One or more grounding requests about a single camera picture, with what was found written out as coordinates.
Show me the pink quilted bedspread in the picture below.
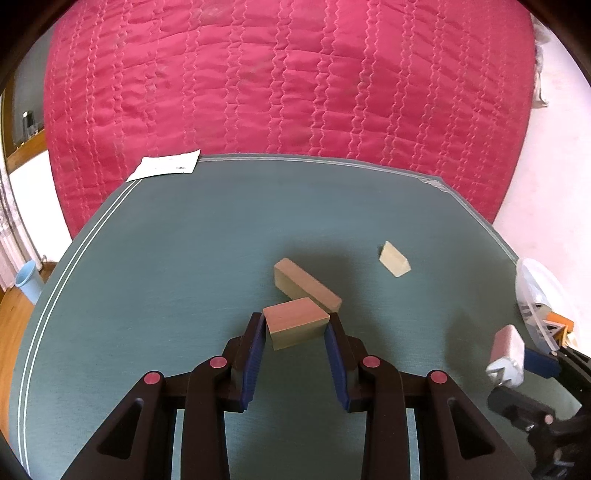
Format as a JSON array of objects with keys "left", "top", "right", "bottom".
[{"left": 42, "top": 0, "right": 539, "bottom": 241}]

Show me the triangular wooden block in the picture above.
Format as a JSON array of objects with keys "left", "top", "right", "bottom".
[{"left": 379, "top": 241, "right": 411, "bottom": 278}]

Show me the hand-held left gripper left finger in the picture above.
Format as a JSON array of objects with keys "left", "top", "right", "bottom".
[{"left": 60, "top": 311, "right": 269, "bottom": 480}]

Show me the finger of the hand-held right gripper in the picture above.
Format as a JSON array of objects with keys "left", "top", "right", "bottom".
[
  {"left": 487, "top": 384, "right": 560, "bottom": 433},
  {"left": 524, "top": 346, "right": 591, "bottom": 398}
]

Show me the light blue waste bin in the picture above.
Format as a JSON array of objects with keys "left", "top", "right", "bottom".
[{"left": 15, "top": 259, "right": 45, "bottom": 305}]

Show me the wooden shelf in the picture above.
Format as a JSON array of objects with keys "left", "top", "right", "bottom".
[{"left": 6, "top": 126, "right": 49, "bottom": 171}]

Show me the white charger adapter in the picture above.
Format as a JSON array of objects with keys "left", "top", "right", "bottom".
[{"left": 485, "top": 324, "right": 526, "bottom": 389}]

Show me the patterned sheer curtain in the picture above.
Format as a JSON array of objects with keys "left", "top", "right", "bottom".
[{"left": 0, "top": 166, "right": 35, "bottom": 289}]

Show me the grey white cloth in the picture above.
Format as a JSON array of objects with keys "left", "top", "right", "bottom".
[{"left": 533, "top": 21, "right": 552, "bottom": 109}]

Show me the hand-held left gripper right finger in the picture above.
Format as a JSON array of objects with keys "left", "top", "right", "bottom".
[{"left": 323, "top": 311, "right": 522, "bottom": 480}]

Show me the white black-striped triangular block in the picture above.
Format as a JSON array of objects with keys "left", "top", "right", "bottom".
[{"left": 521, "top": 301, "right": 555, "bottom": 340}]

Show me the white paper sheet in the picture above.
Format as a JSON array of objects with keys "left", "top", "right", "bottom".
[{"left": 126, "top": 148, "right": 202, "bottom": 182}]

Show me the clear plastic container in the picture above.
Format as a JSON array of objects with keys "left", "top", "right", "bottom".
[{"left": 515, "top": 257, "right": 578, "bottom": 352}]

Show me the brown rectangular wooden block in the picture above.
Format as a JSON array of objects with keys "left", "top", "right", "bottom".
[{"left": 262, "top": 297, "right": 331, "bottom": 352}]

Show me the orange black-striped triangular block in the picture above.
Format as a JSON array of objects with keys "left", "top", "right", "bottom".
[{"left": 545, "top": 311, "right": 577, "bottom": 347}]

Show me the long tan wooden block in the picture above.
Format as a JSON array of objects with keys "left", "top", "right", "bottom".
[{"left": 274, "top": 257, "right": 343, "bottom": 313}]

